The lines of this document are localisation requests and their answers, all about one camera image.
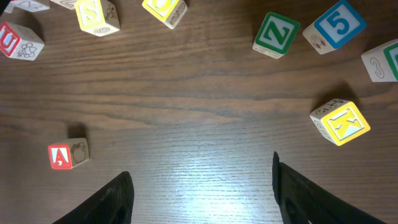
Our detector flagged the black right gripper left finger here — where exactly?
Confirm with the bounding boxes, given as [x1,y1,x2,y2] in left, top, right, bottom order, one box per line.
[54,171,134,224]

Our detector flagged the yellow S block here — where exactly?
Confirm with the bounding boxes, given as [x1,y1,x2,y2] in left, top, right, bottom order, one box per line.
[75,0,120,37]

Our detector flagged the yellow K block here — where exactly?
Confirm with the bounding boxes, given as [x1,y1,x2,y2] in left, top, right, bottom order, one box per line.
[310,99,371,146]

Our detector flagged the red A block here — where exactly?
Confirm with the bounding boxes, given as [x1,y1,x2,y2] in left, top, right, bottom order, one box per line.
[47,138,90,170]

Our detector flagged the green 7 block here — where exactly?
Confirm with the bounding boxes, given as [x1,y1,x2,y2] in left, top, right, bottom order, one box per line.
[361,39,397,82]

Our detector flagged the yellow O block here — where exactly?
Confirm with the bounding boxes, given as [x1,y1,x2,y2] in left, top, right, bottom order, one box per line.
[142,0,188,29]

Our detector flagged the blue 5 block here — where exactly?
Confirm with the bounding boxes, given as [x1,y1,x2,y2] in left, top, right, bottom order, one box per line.
[302,0,367,55]

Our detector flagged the red U block centre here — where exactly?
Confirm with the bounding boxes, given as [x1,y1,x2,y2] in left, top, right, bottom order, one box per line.
[1,22,45,61]

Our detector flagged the red i block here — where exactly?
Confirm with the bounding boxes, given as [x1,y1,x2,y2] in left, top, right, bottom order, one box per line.
[51,0,77,10]
[4,0,50,13]

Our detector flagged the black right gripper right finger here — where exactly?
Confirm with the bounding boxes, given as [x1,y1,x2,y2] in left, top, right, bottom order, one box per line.
[272,152,384,224]

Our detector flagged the green Z block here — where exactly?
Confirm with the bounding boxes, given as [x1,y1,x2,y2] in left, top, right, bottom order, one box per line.
[252,12,300,59]

